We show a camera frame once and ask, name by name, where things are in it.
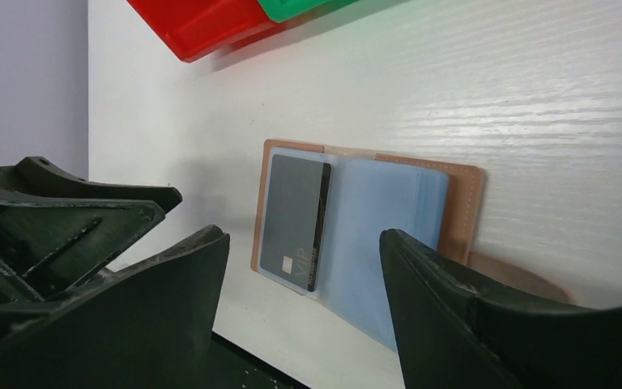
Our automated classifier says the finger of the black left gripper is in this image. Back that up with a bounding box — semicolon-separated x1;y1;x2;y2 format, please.
0;156;182;213
0;188;165;305

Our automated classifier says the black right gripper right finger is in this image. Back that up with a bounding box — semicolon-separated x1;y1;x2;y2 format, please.
379;229;622;388

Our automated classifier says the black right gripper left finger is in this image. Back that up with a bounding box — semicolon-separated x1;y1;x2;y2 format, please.
0;225;230;388

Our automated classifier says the red plastic bin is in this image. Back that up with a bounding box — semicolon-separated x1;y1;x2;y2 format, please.
128;0;279;62

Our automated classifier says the green plastic bin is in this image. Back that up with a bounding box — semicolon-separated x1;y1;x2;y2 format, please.
258;0;356;23

